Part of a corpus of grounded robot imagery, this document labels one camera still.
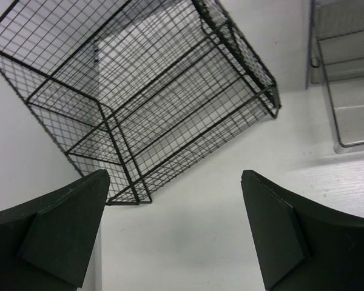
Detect clear plastic drawer organizer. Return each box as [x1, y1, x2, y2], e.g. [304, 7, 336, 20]
[306, 1, 364, 154]

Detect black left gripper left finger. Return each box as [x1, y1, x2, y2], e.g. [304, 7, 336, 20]
[0, 169, 110, 290]

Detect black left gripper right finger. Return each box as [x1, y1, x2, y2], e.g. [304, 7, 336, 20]
[241, 170, 364, 290]

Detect black wire mesh shelf rack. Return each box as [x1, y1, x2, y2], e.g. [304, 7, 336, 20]
[0, 1, 281, 206]

